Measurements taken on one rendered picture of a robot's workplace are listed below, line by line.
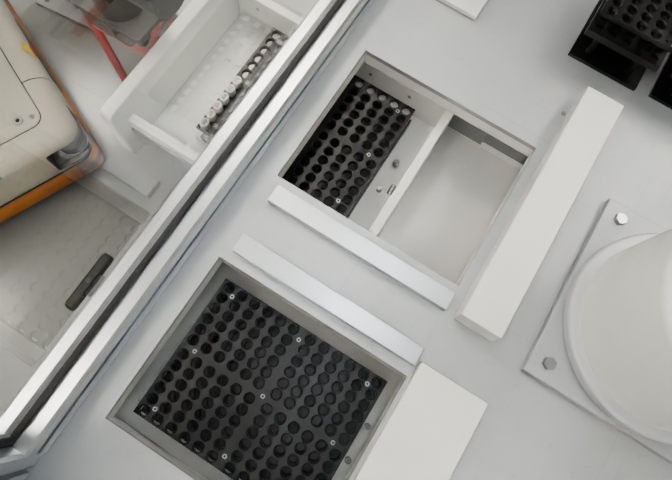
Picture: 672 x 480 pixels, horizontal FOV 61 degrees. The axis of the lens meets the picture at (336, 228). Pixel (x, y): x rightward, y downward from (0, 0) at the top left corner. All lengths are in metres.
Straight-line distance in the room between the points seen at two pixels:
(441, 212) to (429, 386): 0.27
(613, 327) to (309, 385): 0.32
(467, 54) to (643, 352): 0.41
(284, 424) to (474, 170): 0.43
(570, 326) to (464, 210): 0.24
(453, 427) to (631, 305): 0.21
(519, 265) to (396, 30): 0.33
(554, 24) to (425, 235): 0.32
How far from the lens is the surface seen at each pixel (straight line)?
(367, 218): 0.77
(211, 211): 0.63
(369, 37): 0.76
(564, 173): 0.69
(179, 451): 0.75
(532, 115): 0.75
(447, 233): 0.79
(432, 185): 0.81
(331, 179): 0.75
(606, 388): 0.66
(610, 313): 0.61
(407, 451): 0.62
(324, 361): 0.67
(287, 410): 0.67
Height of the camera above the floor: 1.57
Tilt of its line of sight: 74 degrees down
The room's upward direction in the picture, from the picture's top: 11 degrees clockwise
